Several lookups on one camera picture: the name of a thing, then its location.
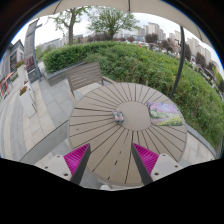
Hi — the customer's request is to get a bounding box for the grey slatted outdoor chair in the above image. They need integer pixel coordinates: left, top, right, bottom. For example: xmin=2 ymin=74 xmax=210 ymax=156
xmin=66 ymin=62 xmax=113 ymax=93

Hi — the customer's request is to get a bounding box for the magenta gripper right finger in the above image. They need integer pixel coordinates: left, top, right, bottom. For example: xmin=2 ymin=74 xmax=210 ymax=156
xmin=131 ymin=142 xmax=184 ymax=186

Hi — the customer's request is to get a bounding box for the floral painted mouse pad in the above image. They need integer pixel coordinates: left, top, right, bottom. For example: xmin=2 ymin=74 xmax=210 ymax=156
xmin=147 ymin=102 xmax=182 ymax=126

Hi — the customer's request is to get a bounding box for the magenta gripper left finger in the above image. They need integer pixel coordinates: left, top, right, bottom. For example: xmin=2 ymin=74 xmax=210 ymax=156
xmin=42 ymin=143 xmax=92 ymax=186

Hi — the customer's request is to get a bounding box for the round slatted beige table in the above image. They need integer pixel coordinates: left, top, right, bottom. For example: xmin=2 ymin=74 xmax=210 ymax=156
xmin=68 ymin=83 xmax=186 ymax=186

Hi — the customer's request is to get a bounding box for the grey advertising sign board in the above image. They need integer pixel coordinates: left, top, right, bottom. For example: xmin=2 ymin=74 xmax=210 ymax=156
xmin=24 ymin=20 xmax=41 ymax=83

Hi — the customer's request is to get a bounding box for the white rectangular planter box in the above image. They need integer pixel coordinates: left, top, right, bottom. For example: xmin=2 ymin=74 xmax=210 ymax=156
xmin=19 ymin=86 xmax=36 ymax=117

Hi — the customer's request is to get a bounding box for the beige umbrella canopy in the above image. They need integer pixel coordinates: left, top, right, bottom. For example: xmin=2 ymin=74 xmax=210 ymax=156
xmin=31 ymin=0 xmax=212 ymax=46

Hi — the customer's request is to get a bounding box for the dark umbrella pole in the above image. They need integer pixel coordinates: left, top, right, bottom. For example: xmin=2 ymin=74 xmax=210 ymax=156
xmin=169 ymin=26 xmax=185 ymax=100

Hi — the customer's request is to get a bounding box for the trimmed green hedge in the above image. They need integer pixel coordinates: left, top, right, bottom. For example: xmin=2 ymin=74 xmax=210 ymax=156
xmin=42 ymin=41 xmax=224 ymax=147

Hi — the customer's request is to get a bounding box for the large green tree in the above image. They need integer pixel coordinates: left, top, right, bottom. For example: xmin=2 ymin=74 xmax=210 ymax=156
xmin=88 ymin=6 xmax=138 ymax=39

